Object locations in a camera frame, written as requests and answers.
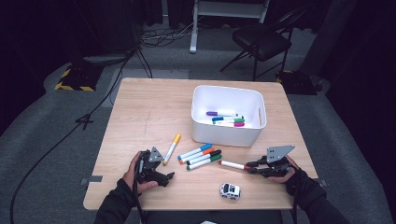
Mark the white plastic bin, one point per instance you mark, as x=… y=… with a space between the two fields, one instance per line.
x=221 y=135

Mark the dark blue marker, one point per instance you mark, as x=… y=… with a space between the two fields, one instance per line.
x=217 y=118

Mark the dark green marker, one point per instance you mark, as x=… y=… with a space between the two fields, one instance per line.
x=204 y=162

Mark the white metal stand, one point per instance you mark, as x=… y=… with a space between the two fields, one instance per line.
x=193 y=37

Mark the black marker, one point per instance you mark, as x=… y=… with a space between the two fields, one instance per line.
x=204 y=157

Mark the light blue marker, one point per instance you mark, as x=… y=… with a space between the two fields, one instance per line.
x=194 y=151

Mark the person's left hand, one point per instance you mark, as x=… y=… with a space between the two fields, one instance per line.
x=130 y=179

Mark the yellow striped black base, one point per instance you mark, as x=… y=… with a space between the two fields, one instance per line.
x=77 y=77

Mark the orange marker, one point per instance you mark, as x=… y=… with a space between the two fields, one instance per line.
x=197 y=155

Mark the bright green marker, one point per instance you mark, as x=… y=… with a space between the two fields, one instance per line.
x=239 y=120

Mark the person's white shirt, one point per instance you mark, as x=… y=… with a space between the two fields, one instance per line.
x=209 y=222

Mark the grey curtain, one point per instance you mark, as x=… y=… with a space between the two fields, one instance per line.
x=330 y=37

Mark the white toy car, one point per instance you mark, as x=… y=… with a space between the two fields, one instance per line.
x=230 y=191

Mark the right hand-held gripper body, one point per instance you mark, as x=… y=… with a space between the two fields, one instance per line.
x=277 y=169

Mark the grey tape piece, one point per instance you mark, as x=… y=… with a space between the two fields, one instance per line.
x=95 y=179

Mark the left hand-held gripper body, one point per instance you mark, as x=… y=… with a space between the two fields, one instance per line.
x=148 y=172

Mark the purple marker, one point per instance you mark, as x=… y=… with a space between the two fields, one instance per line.
x=212 y=113

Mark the red marker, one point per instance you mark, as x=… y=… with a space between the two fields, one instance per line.
x=233 y=165

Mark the magenta marker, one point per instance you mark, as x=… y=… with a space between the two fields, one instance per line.
x=239 y=124

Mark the grey stand base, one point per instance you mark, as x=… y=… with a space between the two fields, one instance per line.
x=102 y=59

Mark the black folding chair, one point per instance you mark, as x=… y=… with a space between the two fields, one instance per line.
x=261 y=42

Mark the yellow marker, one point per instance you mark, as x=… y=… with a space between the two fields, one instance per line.
x=171 y=150

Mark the person's right hand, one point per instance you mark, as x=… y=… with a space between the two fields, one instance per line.
x=292 y=172

